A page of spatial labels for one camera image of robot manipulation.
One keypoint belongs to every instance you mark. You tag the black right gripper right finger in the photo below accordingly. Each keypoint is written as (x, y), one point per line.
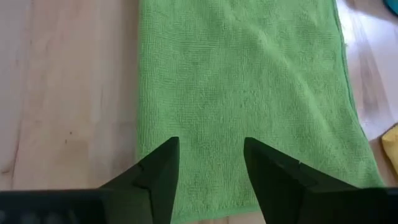
(273, 180)

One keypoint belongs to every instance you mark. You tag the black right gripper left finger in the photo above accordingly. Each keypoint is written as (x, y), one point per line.
(155, 186)

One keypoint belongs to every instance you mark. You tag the green microfiber towel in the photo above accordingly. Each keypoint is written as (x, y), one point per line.
(233, 77)

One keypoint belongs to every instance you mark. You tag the yellow microfiber towel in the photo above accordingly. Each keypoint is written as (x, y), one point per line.
(392, 146)

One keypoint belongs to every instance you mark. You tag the blue microfiber towel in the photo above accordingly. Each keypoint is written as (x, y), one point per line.
(393, 4)

